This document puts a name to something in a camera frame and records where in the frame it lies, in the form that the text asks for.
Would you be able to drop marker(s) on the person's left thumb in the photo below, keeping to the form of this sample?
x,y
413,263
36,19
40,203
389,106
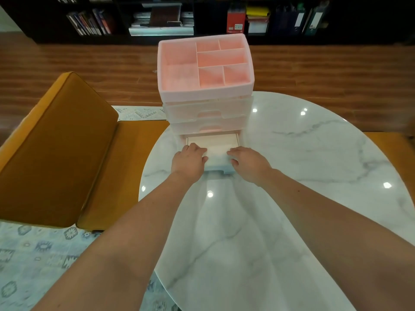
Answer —
x,y
204,159

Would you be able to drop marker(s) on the small translucent plastic drawer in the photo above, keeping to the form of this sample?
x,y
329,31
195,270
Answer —
x,y
215,152

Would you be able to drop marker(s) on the dark brown book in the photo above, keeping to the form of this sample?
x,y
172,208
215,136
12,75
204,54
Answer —
x,y
164,16

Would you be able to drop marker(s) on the black bookshelf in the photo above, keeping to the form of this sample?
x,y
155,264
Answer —
x,y
207,38

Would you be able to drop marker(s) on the mustard cushioned sofa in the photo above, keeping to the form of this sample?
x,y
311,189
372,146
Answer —
x,y
61,152

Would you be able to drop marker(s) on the teal binder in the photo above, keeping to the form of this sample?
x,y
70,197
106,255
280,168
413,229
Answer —
x,y
316,20

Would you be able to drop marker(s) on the person's right forearm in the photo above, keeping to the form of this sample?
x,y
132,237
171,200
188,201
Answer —
x,y
330,236

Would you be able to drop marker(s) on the medium translucent plastic drawer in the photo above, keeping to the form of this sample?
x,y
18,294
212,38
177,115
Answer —
x,y
191,125

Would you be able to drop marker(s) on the person's right thumb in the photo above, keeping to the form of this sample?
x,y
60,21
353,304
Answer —
x,y
233,162

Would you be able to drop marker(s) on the person's right hand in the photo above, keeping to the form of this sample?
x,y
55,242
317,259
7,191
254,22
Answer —
x,y
251,165

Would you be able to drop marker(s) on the row of leaning books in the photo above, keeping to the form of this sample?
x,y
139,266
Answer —
x,y
89,23

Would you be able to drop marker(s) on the dark blue binder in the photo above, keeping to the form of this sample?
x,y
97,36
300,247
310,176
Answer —
x,y
291,21

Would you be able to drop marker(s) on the red file box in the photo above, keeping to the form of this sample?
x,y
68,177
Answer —
x,y
235,21

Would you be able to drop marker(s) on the yellow folder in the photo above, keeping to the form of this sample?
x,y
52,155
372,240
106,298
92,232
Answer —
x,y
257,11

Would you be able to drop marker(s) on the white paper box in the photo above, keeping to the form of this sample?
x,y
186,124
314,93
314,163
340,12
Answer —
x,y
257,26

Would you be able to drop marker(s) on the person's left hand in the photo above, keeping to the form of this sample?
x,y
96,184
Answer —
x,y
186,163

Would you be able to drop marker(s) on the person's left forearm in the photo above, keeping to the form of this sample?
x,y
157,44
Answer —
x,y
129,242

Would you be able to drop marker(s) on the stack of magazines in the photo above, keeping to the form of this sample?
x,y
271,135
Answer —
x,y
162,30

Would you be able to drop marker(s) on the pink plastic drawer organizer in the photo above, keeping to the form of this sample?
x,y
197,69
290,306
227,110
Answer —
x,y
181,64

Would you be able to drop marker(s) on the wide translucent plastic drawer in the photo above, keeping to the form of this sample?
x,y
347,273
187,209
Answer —
x,y
194,110

